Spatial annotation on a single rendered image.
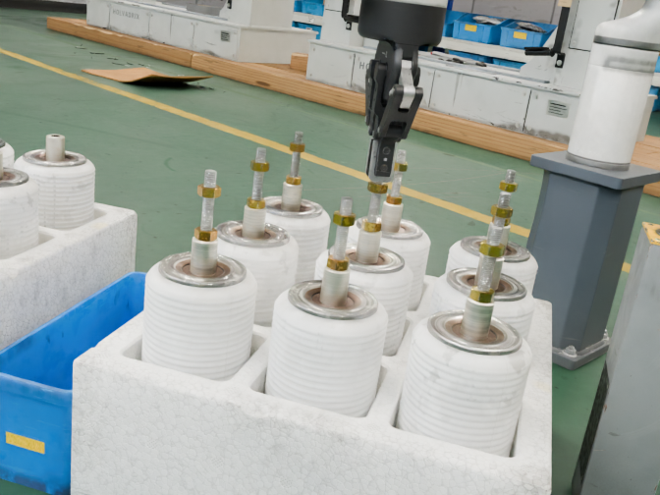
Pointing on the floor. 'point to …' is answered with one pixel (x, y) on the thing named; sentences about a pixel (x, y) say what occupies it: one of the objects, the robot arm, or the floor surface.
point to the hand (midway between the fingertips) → (380, 159)
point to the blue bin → (54, 384)
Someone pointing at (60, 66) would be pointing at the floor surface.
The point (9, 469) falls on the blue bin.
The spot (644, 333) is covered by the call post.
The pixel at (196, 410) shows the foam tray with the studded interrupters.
